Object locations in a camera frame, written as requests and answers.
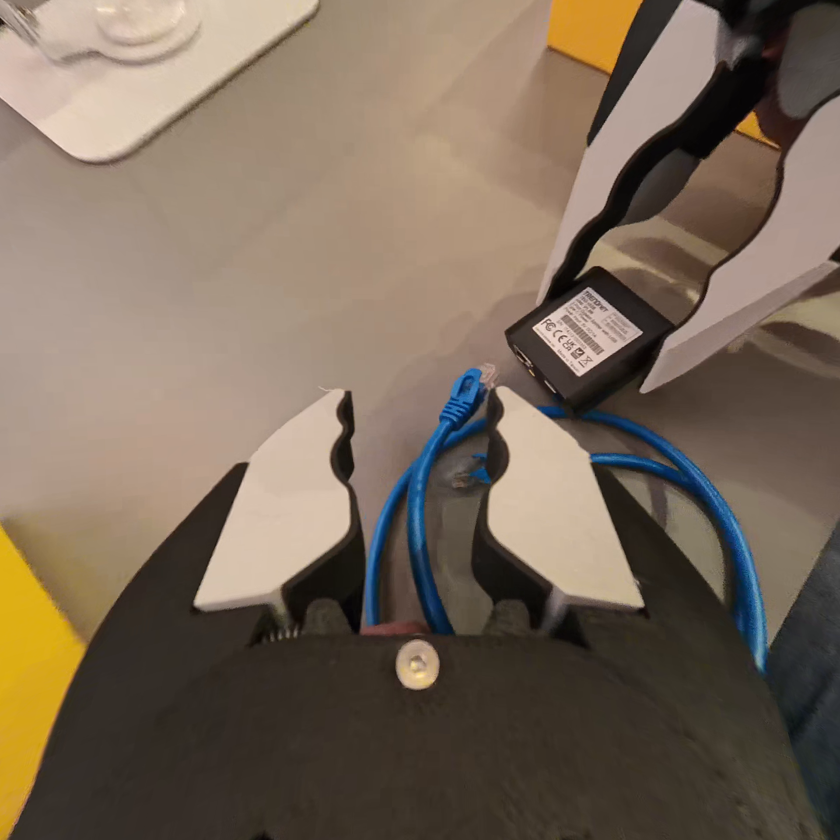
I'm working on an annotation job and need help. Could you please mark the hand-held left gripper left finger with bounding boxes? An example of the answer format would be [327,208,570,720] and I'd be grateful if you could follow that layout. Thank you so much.
[192,389,366,634]

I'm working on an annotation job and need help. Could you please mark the yellow plastic bin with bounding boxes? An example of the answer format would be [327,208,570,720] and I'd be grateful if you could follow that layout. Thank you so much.
[0,521,86,840]
[548,0,782,142]

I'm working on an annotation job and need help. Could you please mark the person's leg in jeans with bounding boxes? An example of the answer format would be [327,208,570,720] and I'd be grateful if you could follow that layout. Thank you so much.
[764,525,840,840]

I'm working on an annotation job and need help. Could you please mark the blue ethernet cable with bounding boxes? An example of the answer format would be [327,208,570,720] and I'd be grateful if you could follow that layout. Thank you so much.
[364,367,769,673]

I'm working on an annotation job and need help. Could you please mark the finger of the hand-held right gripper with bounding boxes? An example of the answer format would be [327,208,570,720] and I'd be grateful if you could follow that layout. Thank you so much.
[638,92,840,396]
[535,0,732,309]

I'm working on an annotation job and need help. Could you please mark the black ethernet splitter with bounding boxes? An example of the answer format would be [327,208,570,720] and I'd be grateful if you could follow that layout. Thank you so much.
[504,266,677,416]

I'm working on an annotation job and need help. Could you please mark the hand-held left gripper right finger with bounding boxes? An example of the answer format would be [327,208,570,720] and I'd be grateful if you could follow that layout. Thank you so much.
[471,385,647,632]

